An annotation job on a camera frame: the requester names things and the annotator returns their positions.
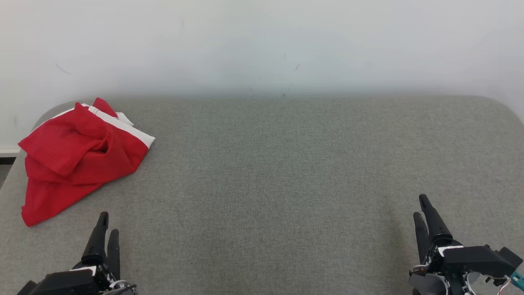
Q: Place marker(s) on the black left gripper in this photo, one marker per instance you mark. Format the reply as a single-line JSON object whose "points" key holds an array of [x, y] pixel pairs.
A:
{"points": [[82, 284]]}

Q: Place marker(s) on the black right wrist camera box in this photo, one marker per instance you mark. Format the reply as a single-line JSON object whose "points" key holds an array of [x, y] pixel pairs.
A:
{"points": [[505, 260]]}

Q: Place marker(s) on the red jersey number 23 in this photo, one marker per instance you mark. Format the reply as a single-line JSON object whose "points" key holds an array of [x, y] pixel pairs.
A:
{"points": [[45, 200]]}

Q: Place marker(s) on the white skirting board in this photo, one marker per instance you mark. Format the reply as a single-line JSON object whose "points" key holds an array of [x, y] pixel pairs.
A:
{"points": [[8, 150]]}

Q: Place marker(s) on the red shorts white trim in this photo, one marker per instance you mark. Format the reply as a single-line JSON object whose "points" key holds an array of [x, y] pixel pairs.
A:
{"points": [[73, 139]]}

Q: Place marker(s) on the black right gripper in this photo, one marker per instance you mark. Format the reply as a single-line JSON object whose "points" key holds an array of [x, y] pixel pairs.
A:
{"points": [[450, 270]]}

